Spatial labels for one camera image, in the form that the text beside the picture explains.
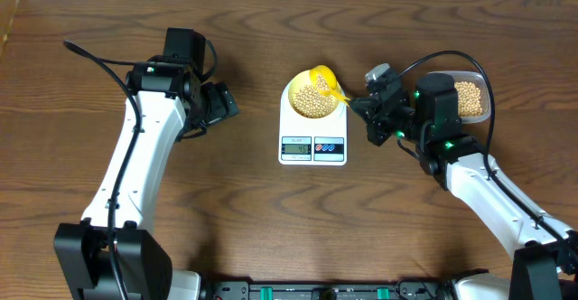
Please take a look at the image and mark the yellow measuring scoop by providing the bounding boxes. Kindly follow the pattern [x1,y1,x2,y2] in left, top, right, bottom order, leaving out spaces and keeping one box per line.
[309,65,350,106]

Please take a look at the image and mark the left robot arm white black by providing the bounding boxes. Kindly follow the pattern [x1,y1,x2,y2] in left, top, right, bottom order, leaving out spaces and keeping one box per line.
[53,28,238,299]

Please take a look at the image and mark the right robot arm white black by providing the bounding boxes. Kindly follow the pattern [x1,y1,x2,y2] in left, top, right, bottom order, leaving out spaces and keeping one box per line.
[349,63,577,299]

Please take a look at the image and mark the soybeans in scoop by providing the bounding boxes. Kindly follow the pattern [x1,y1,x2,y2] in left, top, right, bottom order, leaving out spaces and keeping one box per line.
[313,74,331,95]

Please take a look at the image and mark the soybeans in bowl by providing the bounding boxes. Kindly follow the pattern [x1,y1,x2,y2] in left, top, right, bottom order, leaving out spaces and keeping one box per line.
[294,85,339,118]

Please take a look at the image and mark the pale yellow bowl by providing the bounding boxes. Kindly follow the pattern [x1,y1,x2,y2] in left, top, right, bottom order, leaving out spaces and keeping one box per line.
[288,65,340,119]

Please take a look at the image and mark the white digital kitchen scale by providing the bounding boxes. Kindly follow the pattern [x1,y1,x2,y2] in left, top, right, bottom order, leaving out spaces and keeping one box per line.
[278,71,348,166]

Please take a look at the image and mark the soybeans in container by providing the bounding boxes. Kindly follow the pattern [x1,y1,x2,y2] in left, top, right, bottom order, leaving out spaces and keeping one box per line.
[454,81,483,117]

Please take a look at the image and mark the clear plastic container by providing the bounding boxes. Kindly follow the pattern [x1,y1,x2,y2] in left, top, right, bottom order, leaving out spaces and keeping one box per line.
[427,70,491,124]

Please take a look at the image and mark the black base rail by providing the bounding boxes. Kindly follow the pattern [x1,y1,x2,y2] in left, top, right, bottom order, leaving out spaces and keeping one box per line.
[198,270,520,300]

